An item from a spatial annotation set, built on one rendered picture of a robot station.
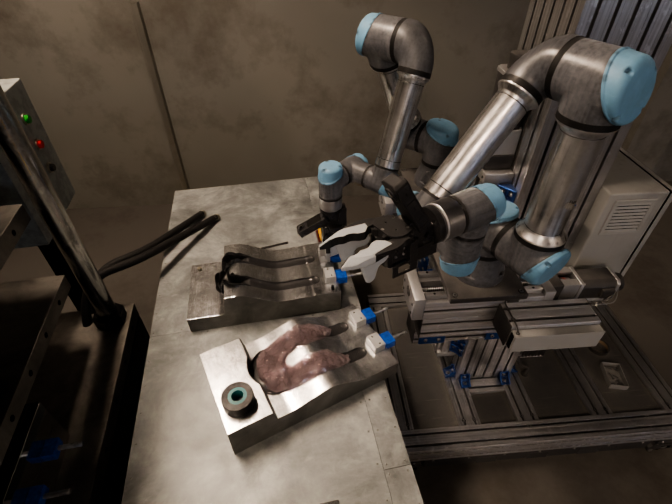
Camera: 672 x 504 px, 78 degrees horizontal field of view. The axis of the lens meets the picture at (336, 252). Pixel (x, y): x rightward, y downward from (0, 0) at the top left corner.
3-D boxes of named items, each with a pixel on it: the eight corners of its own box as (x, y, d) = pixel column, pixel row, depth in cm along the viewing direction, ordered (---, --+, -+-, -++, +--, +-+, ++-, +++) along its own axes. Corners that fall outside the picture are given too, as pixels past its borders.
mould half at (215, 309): (327, 259, 162) (326, 232, 153) (340, 309, 143) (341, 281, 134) (195, 277, 155) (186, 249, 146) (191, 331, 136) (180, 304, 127)
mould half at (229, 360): (352, 314, 141) (353, 292, 134) (396, 373, 124) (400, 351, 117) (207, 376, 123) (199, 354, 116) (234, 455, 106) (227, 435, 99)
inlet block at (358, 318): (382, 308, 140) (383, 297, 136) (390, 318, 136) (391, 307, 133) (348, 322, 135) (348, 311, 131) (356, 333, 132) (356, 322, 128)
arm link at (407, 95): (455, 29, 113) (402, 198, 133) (420, 23, 118) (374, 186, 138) (438, 19, 104) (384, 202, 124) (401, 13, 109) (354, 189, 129)
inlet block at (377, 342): (400, 330, 132) (402, 319, 129) (410, 342, 129) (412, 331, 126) (365, 347, 128) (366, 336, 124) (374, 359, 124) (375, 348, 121)
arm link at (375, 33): (420, 160, 157) (389, 39, 110) (387, 148, 164) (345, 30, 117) (436, 135, 159) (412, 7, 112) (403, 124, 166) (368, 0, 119)
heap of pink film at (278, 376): (326, 323, 131) (326, 306, 126) (355, 365, 119) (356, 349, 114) (248, 356, 122) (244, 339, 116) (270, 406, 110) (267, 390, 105)
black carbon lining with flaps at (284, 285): (313, 258, 152) (312, 238, 146) (321, 289, 140) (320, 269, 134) (216, 271, 147) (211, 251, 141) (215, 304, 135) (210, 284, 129)
